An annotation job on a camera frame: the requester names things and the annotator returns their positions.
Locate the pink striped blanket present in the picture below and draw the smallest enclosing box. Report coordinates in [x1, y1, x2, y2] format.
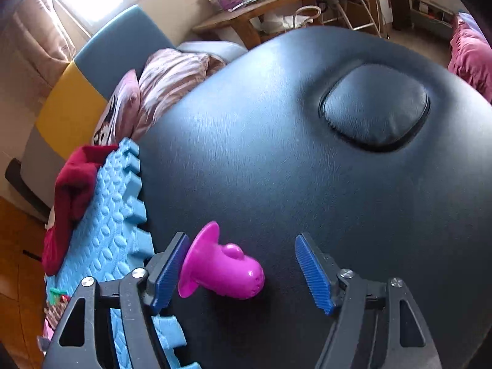
[133, 48, 227, 139]

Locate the blue foam mat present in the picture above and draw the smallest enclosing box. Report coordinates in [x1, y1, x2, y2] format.
[46, 138, 202, 369]

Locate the black padded table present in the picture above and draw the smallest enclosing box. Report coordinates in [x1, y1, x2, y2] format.
[133, 26, 492, 369]

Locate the magenta plastic toy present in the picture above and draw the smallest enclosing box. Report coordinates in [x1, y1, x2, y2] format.
[177, 221, 265, 301]

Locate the white shelf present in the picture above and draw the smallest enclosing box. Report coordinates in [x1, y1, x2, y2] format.
[407, 0, 456, 27]

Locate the magenta blanket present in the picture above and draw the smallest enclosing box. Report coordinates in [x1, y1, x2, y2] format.
[448, 13, 492, 102]

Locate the dark red cloth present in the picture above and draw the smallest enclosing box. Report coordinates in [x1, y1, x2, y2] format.
[42, 144, 120, 276]

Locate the wooden side table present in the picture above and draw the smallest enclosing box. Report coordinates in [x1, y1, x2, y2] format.
[192, 0, 319, 49]

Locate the pink curtain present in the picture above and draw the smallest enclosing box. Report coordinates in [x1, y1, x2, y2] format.
[11, 0, 75, 73]

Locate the pink dog print pillow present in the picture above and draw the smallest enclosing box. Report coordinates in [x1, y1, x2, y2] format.
[90, 68, 142, 147]

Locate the white bag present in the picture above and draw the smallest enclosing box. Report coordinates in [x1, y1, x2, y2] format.
[261, 6, 323, 33]

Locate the small green toy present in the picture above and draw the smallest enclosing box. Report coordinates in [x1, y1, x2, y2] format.
[48, 288, 72, 304]

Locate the black bed post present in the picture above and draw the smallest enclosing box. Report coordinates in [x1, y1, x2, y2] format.
[6, 157, 50, 216]

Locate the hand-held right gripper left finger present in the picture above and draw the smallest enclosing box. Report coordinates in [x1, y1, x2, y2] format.
[42, 232, 190, 369]

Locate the blue yellow grey headboard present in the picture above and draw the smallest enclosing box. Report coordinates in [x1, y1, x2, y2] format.
[19, 5, 177, 220]

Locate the black oval table cushion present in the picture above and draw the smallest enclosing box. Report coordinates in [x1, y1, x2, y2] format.
[319, 63, 430, 150]

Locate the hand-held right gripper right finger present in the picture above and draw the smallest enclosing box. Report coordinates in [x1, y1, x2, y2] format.
[295, 232, 442, 369]

